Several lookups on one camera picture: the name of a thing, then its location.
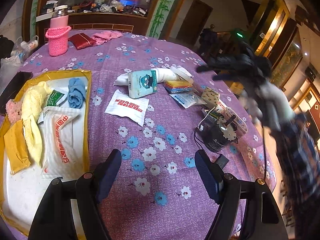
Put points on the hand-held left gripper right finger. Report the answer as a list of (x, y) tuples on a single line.
[(207, 175)]

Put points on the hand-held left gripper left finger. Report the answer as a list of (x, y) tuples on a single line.
[(110, 171)]

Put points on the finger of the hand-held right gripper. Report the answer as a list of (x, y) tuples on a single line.
[(208, 68), (225, 76)]

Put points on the large white bag red print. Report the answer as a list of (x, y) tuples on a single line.
[(62, 142)]

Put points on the blue towel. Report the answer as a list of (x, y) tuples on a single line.
[(76, 93)]

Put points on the white tray with yellow tape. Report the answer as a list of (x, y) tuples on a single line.
[(25, 200)]

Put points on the green and white packet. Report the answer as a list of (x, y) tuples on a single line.
[(54, 98)]

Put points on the yellow towel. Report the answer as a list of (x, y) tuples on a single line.
[(32, 115)]

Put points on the yellow padded envelope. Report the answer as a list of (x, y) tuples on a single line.
[(16, 147)]

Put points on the pink plush toy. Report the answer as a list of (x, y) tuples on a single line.
[(13, 110)]

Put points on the person's right forearm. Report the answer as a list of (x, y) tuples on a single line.
[(272, 102)]

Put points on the small black adapter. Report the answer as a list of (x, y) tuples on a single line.
[(222, 161)]

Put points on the beige dotted block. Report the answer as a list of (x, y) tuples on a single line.
[(210, 96)]

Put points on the white foam piece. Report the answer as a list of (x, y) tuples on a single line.
[(182, 73)]

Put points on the dark figure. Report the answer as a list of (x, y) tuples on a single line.
[(209, 40)]

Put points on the colourful cloth pack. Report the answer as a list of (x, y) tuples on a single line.
[(178, 87)]

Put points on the clear desiccant packet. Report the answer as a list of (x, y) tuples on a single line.
[(186, 100)]

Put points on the black motor with gear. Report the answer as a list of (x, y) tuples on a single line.
[(217, 135)]

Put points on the rolled white towel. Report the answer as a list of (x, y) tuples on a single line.
[(165, 75)]

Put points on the clear plastic packet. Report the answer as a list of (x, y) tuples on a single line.
[(237, 120)]

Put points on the brown door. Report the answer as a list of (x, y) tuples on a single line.
[(193, 22)]

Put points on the purple floral tablecloth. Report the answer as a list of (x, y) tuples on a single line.
[(160, 135)]

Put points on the small white pouch red print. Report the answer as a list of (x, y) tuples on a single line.
[(127, 106)]

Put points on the cartoon tissue pack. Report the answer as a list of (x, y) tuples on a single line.
[(142, 83)]

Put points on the person's plaid clothing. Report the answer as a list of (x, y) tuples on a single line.
[(300, 170)]

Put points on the pink cloth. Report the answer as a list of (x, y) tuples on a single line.
[(105, 37)]

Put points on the wooden cabinet with clutter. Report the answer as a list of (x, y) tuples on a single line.
[(100, 20)]

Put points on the black smartphone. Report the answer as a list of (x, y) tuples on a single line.
[(15, 90)]

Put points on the clear plastic bag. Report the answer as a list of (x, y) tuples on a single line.
[(17, 55)]

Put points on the pink bottle with clear lid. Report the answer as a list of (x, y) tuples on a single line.
[(59, 18)]

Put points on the black bag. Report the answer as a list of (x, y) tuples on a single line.
[(5, 45)]

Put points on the bamboo wall decoration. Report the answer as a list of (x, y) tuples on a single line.
[(161, 7)]

